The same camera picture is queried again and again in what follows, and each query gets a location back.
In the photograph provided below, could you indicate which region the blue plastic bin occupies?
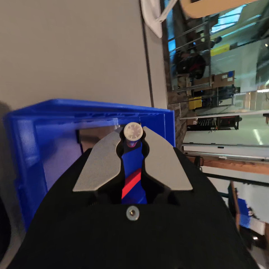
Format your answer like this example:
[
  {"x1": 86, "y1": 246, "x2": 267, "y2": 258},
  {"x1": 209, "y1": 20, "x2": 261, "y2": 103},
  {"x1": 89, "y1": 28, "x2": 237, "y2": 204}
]
[{"x1": 3, "y1": 99, "x2": 176, "y2": 231}]

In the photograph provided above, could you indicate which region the red plastic bar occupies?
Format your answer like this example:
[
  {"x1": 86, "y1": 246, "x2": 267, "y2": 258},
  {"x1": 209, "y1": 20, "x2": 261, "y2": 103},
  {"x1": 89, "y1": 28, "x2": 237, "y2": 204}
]
[{"x1": 121, "y1": 168, "x2": 142, "y2": 199}]

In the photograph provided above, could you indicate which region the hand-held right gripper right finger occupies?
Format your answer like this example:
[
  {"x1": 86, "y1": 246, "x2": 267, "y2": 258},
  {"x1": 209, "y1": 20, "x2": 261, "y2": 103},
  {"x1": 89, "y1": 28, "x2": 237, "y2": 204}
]
[{"x1": 140, "y1": 126, "x2": 194, "y2": 204}]

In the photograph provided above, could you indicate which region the grey desk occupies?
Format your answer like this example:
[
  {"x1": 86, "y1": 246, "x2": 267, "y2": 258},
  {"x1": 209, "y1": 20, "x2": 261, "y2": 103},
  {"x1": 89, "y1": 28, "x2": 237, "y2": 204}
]
[{"x1": 0, "y1": 0, "x2": 168, "y2": 269}]

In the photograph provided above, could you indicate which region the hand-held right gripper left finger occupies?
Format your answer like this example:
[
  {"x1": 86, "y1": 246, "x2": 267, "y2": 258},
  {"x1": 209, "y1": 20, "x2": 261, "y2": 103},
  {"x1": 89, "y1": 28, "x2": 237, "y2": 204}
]
[{"x1": 72, "y1": 127, "x2": 124, "y2": 204}]

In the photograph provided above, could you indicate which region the glass railing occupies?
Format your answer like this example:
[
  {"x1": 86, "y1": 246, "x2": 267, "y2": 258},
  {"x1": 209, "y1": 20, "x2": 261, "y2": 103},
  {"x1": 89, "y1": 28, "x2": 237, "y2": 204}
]
[{"x1": 166, "y1": 4, "x2": 269, "y2": 105}]

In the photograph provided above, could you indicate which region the white document stand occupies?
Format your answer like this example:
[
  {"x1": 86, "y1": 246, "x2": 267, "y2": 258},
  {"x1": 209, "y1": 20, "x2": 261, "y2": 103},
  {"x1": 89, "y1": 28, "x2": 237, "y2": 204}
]
[{"x1": 140, "y1": 0, "x2": 178, "y2": 39}]

